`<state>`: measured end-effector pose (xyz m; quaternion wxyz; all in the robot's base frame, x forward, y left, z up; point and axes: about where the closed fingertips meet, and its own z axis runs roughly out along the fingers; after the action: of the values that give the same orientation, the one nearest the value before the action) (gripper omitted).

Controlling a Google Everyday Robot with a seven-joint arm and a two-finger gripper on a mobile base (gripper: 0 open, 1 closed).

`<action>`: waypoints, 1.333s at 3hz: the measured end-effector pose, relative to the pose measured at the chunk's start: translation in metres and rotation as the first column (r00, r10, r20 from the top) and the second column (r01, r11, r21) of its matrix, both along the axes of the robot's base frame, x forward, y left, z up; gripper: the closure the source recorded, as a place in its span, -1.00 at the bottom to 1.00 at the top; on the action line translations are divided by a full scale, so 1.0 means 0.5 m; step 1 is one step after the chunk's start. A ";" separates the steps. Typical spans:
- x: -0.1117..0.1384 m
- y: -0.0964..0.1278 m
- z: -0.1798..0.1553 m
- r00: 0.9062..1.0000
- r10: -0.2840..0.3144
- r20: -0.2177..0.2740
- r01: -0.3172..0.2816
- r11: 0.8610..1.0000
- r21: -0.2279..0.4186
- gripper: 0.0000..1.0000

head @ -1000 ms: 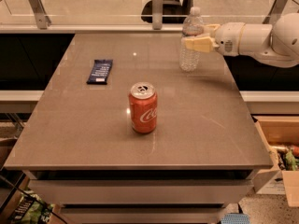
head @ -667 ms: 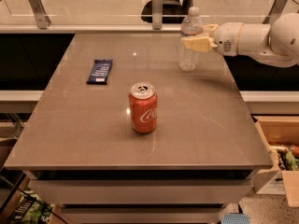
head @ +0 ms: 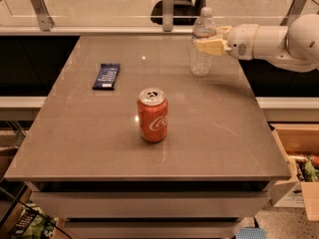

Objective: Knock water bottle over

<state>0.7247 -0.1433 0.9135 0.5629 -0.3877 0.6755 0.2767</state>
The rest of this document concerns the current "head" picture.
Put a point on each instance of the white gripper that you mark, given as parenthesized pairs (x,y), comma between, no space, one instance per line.
(239,41)

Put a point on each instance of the clear plastic water bottle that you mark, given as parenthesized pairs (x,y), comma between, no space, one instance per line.
(203,27)

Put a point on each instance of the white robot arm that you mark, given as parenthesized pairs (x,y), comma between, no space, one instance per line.
(294,48)

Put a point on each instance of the black office chair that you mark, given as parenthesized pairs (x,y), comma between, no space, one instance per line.
(185,11)

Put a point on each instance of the red cola can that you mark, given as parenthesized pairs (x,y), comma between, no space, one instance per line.
(152,108)

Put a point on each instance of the dark blue snack bar wrapper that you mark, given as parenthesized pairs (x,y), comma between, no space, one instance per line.
(107,77)

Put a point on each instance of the cardboard box with snacks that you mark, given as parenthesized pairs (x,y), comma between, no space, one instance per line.
(299,144)

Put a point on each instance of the upper grey table drawer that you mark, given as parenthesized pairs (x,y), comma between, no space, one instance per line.
(150,204)

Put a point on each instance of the grey table drawer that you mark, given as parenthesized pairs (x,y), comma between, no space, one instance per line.
(153,230)
(150,204)

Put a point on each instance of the blue mesh basket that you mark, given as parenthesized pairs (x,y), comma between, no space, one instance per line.
(251,233)

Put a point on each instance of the lower grey table drawer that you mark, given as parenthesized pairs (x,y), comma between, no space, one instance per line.
(153,230)

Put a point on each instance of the green snack bag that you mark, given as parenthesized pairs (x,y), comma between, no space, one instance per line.
(33,224)

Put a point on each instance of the middle metal railing bracket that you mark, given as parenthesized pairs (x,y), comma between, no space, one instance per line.
(167,15)

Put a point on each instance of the metal railing bracket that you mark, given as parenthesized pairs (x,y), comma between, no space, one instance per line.
(294,12)
(45,21)
(167,15)

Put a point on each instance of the right metal railing bracket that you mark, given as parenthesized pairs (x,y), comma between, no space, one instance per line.
(294,12)

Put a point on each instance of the left metal railing bracket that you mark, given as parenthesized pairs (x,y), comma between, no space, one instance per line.
(45,21)

